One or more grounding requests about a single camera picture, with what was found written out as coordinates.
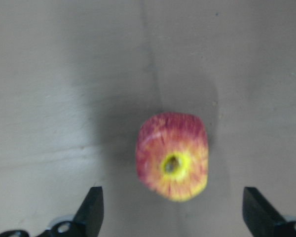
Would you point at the red yellow apple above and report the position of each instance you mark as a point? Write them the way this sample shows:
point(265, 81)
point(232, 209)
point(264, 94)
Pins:
point(172, 155)

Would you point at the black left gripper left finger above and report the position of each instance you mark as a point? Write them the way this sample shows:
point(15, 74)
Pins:
point(87, 221)

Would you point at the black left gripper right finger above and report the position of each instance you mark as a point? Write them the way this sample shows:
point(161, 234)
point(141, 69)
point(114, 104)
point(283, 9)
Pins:
point(262, 219)

